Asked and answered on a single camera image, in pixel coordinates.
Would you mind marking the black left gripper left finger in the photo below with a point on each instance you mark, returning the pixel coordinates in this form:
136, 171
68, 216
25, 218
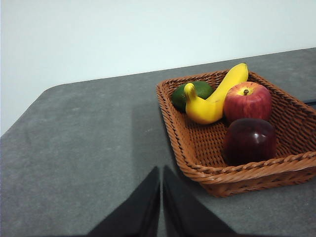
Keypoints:
138, 209

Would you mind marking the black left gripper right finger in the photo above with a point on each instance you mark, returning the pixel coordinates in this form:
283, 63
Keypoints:
185, 212

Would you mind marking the brown wicker basket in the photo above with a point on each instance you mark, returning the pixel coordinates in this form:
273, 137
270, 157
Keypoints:
197, 140

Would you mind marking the yellow banana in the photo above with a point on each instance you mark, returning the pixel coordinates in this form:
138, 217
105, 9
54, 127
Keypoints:
207, 111

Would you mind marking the green avocado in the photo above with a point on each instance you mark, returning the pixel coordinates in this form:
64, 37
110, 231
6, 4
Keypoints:
179, 97

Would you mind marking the red apple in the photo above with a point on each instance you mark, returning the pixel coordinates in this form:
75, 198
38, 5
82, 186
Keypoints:
249, 103

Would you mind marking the dark rectangular tray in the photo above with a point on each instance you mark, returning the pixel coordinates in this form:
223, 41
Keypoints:
311, 102

